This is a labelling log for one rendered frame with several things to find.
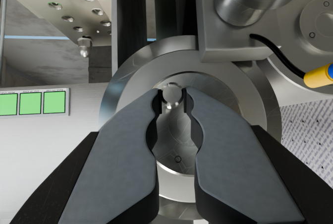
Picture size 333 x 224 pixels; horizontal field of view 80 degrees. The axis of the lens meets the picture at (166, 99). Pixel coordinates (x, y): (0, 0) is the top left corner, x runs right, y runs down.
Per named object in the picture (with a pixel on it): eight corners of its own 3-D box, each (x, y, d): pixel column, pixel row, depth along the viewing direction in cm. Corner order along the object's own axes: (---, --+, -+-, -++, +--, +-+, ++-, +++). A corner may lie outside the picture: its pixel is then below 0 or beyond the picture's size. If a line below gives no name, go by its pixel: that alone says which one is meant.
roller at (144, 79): (259, 45, 16) (275, 200, 14) (205, 94, 41) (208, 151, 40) (113, 52, 16) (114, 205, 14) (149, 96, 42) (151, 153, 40)
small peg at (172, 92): (189, 95, 11) (170, 110, 11) (186, 100, 14) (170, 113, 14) (174, 77, 12) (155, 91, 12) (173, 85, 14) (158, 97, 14)
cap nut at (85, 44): (89, 37, 49) (89, 54, 49) (95, 43, 53) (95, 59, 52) (74, 37, 49) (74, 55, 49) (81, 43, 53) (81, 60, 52)
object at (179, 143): (184, 201, 13) (116, 115, 14) (183, 191, 15) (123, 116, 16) (267, 129, 14) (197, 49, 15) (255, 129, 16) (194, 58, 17)
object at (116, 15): (115, -113, 20) (117, 72, 17) (146, 16, 43) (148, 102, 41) (110, -112, 20) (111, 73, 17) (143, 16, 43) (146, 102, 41)
